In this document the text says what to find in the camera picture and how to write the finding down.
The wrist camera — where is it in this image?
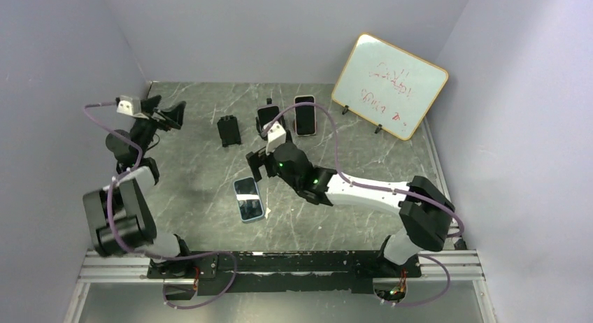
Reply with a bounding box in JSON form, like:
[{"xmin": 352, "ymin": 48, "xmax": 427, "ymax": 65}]
[
  {"xmin": 115, "ymin": 96, "xmax": 142, "ymax": 117},
  {"xmin": 264, "ymin": 122, "xmax": 287, "ymax": 155}
]

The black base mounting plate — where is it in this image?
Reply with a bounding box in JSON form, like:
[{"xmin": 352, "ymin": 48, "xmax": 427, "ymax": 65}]
[{"xmin": 146, "ymin": 250, "xmax": 422, "ymax": 295}]

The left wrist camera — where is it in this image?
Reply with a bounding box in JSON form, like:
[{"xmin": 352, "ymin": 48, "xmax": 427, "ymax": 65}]
[{"xmin": 115, "ymin": 96, "xmax": 142, "ymax": 117}]

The white cased phone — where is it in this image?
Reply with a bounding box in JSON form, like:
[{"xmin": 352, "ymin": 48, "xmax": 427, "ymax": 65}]
[{"xmin": 294, "ymin": 105, "xmax": 317, "ymax": 136}]

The black round base phone stand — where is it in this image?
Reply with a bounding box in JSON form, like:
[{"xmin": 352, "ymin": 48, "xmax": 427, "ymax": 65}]
[{"xmin": 256, "ymin": 97, "xmax": 293, "ymax": 143}]

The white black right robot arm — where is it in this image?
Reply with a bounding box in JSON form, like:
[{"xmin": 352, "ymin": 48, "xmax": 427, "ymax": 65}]
[{"xmin": 245, "ymin": 143, "xmax": 455, "ymax": 277}]

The black folding phone stand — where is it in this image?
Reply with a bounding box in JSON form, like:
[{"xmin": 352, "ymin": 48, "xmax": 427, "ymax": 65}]
[{"xmin": 217, "ymin": 115, "xmax": 242, "ymax": 148}]

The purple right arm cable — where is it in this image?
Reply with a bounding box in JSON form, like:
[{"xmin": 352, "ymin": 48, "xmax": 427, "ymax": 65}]
[{"xmin": 260, "ymin": 101, "xmax": 466, "ymax": 309}]

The yellow framed whiteboard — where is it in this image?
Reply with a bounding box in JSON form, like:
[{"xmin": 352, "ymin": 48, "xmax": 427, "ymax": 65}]
[{"xmin": 331, "ymin": 33, "xmax": 449, "ymax": 141}]

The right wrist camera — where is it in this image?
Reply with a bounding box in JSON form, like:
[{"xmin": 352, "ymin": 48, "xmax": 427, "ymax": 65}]
[{"xmin": 264, "ymin": 122, "xmax": 287, "ymax": 155}]

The blue cased phone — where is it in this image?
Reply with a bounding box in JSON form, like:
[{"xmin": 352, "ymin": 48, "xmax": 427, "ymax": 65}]
[{"xmin": 233, "ymin": 177, "xmax": 265, "ymax": 223}]

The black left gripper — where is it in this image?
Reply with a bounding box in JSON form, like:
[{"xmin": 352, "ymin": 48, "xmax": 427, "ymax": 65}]
[{"xmin": 131, "ymin": 96, "xmax": 187, "ymax": 157}]

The purple phone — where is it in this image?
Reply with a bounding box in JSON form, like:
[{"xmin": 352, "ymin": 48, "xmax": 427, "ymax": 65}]
[{"xmin": 256, "ymin": 104, "xmax": 280, "ymax": 141}]

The aluminium rail frame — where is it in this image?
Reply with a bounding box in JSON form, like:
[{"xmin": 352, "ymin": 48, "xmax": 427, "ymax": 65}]
[{"xmin": 65, "ymin": 250, "xmax": 496, "ymax": 322}]

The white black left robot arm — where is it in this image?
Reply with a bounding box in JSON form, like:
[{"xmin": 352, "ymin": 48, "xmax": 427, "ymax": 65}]
[{"xmin": 83, "ymin": 95, "xmax": 194, "ymax": 278}]

